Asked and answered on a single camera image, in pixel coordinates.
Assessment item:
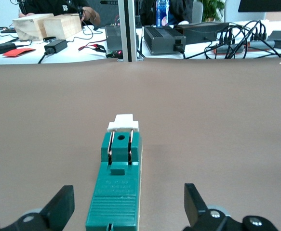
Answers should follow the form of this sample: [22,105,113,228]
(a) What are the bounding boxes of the green load switch white handle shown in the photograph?
[85,113,143,231]

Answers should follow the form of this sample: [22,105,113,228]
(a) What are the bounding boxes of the red paper envelope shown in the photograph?
[2,47,37,57]

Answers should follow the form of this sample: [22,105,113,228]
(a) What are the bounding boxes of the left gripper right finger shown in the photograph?
[184,183,208,227]

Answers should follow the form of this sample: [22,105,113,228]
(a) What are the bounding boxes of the black desk cable tangle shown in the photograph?
[185,20,281,60]

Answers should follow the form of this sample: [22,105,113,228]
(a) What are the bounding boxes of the black finned box computer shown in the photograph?
[143,26,187,55]

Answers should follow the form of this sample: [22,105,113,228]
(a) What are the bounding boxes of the pale wooden block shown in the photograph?
[43,13,83,40]
[12,13,54,42]

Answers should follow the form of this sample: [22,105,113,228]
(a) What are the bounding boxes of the grey orange power strip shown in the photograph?
[212,40,276,54]

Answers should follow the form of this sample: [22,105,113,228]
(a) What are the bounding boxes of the person in dark jacket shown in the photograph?
[139,0,194,26]

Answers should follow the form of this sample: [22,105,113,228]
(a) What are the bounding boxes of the green potted plant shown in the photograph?
[200,0,226,23]

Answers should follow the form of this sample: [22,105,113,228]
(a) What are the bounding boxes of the person in black shirt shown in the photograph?
[18,0,101,26]

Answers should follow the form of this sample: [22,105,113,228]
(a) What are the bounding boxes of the black monitor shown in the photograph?
[237,0,281,13]

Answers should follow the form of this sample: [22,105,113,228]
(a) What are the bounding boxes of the grey office chair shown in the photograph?
[191,0,204,24]

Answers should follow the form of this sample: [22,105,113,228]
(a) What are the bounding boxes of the black metal box computer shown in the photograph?
[105,25,140,52]

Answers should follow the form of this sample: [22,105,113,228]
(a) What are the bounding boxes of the aluminium camera mount pole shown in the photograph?
[117,0,145,63]

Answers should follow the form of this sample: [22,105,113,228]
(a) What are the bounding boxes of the black power adapter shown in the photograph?
[44,38,69,56]

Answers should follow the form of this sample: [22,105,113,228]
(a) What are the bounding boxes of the blue plastic bottle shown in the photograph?
[155,0,170,28]

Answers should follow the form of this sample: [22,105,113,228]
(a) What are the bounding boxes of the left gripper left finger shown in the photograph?
[40,185,76,231]

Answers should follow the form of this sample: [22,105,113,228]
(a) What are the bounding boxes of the flat black metal box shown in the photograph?
[174,22,230,45]

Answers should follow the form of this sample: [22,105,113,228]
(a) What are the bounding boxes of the small board with red light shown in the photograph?
[106,50,124,59]

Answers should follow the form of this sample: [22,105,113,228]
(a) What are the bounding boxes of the red black clip leads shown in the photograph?
[78,42,107,53]

